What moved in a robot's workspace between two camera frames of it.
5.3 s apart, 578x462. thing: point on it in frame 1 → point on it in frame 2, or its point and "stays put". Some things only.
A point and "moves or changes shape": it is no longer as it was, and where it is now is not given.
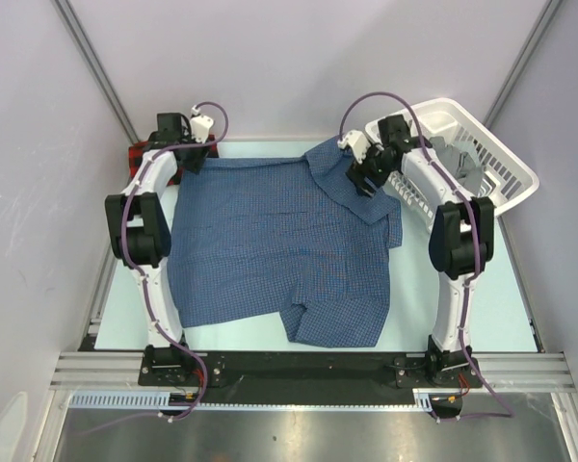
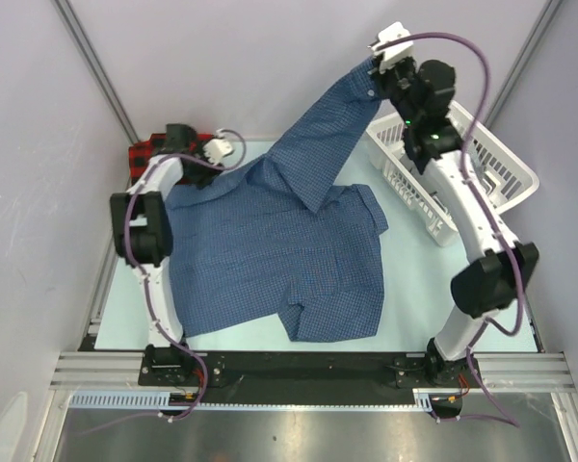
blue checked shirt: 292,240 moves or changes shape
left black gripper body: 194,158 → 200,174
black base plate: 189,374 stays put
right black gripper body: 374,166 → 394,82
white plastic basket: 507,181 stays put
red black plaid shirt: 137,153 stays put
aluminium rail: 530,372 stays put
